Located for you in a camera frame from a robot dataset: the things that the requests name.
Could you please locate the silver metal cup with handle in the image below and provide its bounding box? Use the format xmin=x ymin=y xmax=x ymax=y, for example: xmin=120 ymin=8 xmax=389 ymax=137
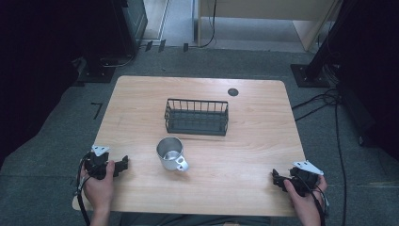
xmin=155 ymin=137 xmax=190 ymax=173

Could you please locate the right hand-held gripper black cable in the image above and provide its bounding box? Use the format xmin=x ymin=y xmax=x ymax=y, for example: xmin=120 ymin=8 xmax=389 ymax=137
xmin=295 ymin=172 xmax=330 ymax=226

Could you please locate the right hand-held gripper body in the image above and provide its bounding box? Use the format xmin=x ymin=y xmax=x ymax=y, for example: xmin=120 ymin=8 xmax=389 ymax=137
xmin=288 ymin=160 xmax=325 ymax=198

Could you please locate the left hand-held gripper black cable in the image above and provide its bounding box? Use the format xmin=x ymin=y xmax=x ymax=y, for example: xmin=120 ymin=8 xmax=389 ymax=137
xmin=75 ymin=152 xmax=92 ymax=226

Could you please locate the light wooden furniture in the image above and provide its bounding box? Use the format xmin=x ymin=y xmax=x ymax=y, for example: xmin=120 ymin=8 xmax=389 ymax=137
xmin=197 ymin=0 xmax=343 ymax=53

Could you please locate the person's left hand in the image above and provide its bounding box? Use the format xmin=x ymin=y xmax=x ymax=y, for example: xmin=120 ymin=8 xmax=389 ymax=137
xmin=80 ymin=160 xmax=116 ymax=215

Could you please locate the dark equipment cabinet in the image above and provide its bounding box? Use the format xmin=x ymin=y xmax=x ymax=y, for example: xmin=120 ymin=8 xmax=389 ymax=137
xmin=109 ymin=0 xmax=149 ymax=58

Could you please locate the black stand with square base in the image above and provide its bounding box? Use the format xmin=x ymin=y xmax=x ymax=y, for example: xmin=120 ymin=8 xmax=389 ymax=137
xmin=290 ymin=0 xmax=359 ymax=89

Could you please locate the person's lap in dark clothing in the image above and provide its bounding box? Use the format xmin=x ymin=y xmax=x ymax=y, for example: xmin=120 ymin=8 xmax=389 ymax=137
xmin=119 ymin=212 xmax=271 ymax=226

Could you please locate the black hanging cable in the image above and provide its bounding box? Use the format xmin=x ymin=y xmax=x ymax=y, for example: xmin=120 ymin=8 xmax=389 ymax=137
xmin=199 ymin=0 xmax=218 ymax=49

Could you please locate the long black floor cable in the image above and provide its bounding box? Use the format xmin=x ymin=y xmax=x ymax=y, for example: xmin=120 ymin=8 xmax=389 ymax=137
xmin=334 ymin=100 xmax=348 ymax=226

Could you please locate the hand-held gripper black cable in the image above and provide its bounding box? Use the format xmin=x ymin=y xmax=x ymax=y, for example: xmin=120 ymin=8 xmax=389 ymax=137
xmin=295 ymin=172 xmax=330 ymax=226
xmin=75 ymin=152 xmax=92 ymax=226

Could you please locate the black stand with flat base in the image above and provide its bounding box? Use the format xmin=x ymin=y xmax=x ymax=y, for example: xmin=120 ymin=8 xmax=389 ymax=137
xmin=76 ymin=55 xmax=136 ymax=85

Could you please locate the black wire basket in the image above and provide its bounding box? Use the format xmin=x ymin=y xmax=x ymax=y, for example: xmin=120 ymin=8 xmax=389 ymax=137
xmin=164 ymin=98 xmax=230 ymax=137

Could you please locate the bundle of black floor cables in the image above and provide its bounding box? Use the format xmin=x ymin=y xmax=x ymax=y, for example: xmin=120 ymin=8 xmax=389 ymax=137
xmin=291 ymin=88 xmax=343 ymax=122

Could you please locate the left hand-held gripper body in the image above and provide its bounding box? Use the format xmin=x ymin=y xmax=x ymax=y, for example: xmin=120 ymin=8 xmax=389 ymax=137
xmin=83 ymin=144 xmax=111 ymax=181

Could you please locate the person's right hand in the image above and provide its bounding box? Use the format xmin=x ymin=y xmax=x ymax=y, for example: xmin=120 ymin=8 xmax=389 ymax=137
xmin=283 ymin=174 xmax=329 ymax=220

